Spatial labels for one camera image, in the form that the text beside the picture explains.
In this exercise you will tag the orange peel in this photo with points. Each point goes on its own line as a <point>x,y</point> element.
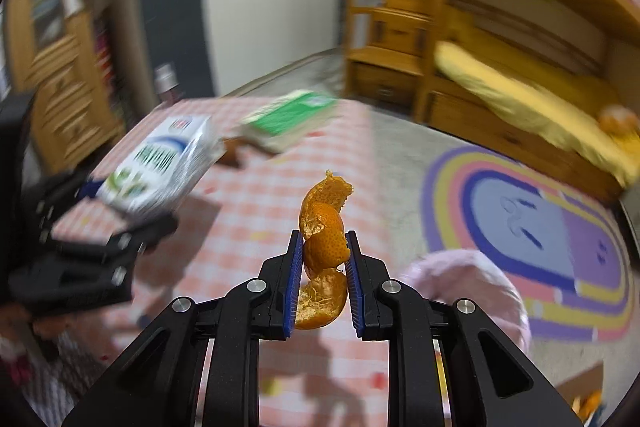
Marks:
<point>322,252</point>

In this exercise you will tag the pink checkered tablecloth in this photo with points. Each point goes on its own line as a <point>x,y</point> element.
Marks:
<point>280,187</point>

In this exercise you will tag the orange plush toy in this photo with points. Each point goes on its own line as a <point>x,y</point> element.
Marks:
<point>619,119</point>

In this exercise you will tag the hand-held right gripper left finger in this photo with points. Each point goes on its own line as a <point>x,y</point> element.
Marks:
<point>295,287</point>

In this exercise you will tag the brown wooden stick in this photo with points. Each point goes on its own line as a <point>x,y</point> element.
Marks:
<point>234,152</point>

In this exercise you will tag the wooden bunk bed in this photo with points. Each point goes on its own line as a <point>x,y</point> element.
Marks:
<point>580,7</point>

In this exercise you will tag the wooden cabinet with drawers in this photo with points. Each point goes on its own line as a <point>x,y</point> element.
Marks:
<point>65,47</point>

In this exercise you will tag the rainbow floor rug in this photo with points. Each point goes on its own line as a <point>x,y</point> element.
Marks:
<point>550,227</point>

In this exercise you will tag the white and grey wardrobe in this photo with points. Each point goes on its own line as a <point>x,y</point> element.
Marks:
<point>260,7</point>

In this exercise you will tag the yellow bed sheet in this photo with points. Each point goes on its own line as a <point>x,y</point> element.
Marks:
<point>525,97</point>

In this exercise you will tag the wooden stair drawer unit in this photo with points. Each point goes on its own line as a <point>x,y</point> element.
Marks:
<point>390,27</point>

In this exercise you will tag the white green printed carton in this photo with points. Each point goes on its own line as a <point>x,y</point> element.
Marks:
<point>160,167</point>

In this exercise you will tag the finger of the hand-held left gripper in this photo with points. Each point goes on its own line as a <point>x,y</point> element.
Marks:
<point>125,247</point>
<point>70,197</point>

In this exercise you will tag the cardboard box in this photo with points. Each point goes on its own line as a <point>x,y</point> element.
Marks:
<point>582,382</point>

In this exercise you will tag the grey patterned cloth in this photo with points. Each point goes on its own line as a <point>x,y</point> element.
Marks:
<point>65,377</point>

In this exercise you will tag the green drink carton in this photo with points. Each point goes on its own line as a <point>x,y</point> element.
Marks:
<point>290,117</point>

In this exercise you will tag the pink round stool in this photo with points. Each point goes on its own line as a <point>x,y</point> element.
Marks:
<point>465,287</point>

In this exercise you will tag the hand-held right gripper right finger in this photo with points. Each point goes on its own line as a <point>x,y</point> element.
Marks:
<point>354,292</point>

